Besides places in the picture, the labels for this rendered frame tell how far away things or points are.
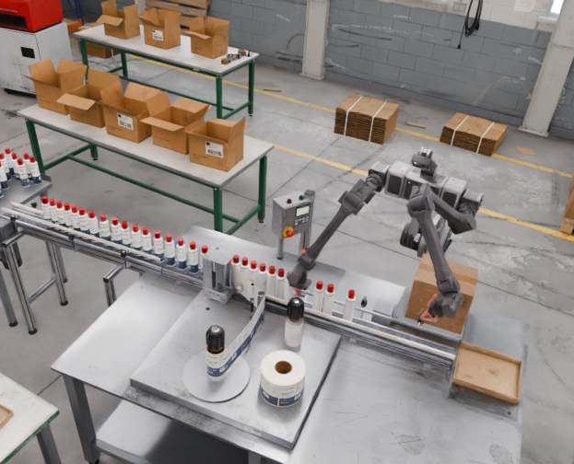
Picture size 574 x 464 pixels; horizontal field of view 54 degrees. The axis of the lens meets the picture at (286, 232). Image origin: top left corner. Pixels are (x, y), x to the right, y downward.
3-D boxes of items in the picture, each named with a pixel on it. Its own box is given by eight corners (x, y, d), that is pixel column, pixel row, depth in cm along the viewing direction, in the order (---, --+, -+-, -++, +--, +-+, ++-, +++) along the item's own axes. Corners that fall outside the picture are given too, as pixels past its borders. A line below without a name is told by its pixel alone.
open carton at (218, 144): (180, 167, 432) (177, 121, 410) (213, 141, 470) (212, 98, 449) (223, 179, 420) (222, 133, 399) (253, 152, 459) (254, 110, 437)
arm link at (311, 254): (367, 203, 255) (347, 188, 256) (364, 205, 249) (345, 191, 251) (314, 269, 273) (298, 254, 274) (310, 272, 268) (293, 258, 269)
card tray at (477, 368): (451, 383, 267) (453, 377, 265) (460, 346, 287) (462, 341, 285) (517, 404, 259) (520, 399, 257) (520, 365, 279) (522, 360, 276)
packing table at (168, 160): (34, 187, 541) (16, 111, 496) (95, 155, 599) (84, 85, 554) (220, 266, 459) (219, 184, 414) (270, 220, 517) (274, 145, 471)
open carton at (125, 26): (97, 37, 680) (92, 5, 658) (124, 27, 717) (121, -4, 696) (121, 42, 667) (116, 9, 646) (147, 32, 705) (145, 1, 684)
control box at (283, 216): (271, 229, 283) (272, 198, 272) (298, 221, 291) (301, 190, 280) (281, 240, 277) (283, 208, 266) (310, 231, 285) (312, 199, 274)
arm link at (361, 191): (377, 188, 249) (359, 174, 250) (357, 212, 250) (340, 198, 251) (376, 192, 293) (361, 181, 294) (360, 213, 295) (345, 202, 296)
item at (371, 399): (50, 369, 263) (49, 366, 262) (192, 226, 364) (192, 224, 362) (510, 560, 204) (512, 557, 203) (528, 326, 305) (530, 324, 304)
